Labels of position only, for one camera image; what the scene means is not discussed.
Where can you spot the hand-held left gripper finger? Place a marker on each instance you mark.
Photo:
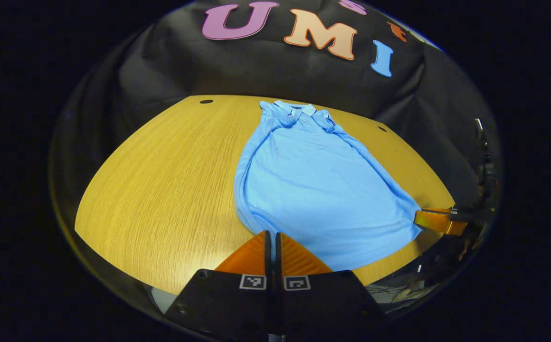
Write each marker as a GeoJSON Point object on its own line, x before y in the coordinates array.
{"type": "Point", "coordinates": [268, 266]}
{"type": "Point", "coordinates": [279, 266]}

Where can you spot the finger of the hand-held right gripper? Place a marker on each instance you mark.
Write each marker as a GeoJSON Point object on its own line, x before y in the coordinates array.
{"type": "Point", "coordinates": [439, 221]}

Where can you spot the light blue T-shirt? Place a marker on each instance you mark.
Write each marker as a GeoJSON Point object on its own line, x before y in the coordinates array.
{"type": "Point", "coordinates": [313, 190]}

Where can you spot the black backdrop cloth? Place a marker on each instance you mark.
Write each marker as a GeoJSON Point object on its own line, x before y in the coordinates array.
{"type": "Point", "coordinates": [185, 66]}

